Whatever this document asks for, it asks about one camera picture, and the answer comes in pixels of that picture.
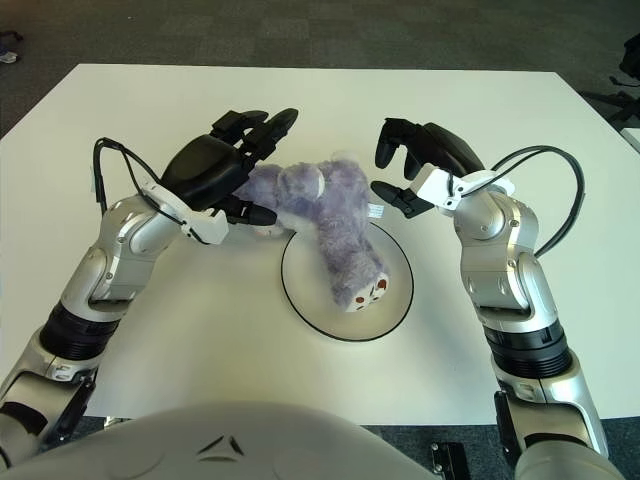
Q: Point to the black office chair base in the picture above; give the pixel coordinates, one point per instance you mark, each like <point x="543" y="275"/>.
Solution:
<point x="12" y="35"/>

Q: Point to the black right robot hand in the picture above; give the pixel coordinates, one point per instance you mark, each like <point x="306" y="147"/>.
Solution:
<point x="445" y="147"/>

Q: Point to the black bracket with screws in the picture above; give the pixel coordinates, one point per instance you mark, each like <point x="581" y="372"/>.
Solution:
<point x="450" y="460"/>

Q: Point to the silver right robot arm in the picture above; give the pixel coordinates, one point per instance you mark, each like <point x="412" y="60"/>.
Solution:
<point x="500" y="260"/>

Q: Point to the black tripod stand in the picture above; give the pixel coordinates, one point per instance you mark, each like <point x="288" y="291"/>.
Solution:
<point x="631" y="60"/>

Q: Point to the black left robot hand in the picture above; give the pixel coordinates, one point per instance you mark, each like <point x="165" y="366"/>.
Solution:
<point x="205" y="170"/>

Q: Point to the white plate with black rim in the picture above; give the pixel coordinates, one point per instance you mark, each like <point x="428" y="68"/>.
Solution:
<point x="350" y="322"/>

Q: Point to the white side table edge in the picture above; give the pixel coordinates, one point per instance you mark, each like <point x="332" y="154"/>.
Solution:
<point x="634" y="140"/>

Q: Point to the purple plush bunny doll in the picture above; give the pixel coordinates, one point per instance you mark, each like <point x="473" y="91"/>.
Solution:
<point x="340" y="225"/>

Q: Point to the silver robot torso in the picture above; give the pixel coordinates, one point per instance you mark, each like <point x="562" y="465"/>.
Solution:
<point x="250" y="440"/>

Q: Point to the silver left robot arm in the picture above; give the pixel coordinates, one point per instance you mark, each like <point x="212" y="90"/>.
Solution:
<point x="125" y="240"/>

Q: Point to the white sneaker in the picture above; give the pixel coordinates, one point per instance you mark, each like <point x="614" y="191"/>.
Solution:
<point x="6" y="57"/>

